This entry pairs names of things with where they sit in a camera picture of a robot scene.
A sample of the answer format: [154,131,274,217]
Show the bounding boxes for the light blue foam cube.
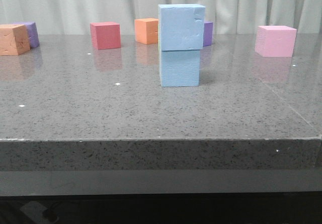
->
[159,50,201,87]
[158,4,205,51]

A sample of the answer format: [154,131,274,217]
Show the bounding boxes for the smooth orange foam cube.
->
[134,18,158,44]

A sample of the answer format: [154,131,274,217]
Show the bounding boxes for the purple foam cube centre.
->
[203,21,213,47]

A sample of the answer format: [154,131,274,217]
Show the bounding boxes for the purple foam cube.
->
[203,21,213,47]
[15,22,40,48]

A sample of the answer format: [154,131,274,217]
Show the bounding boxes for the red foam cube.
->
[90,22,121,50]

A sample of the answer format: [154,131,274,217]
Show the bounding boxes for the pink foam cube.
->
[255,26,297,57]

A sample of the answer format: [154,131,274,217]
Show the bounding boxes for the white pleated curtain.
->
[1,0,321,34]

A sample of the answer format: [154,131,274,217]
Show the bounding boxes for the purple foam cube far left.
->
[15,22,40,48]

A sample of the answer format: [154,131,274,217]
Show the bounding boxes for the dented orange foam cube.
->
[0,24,30,55]

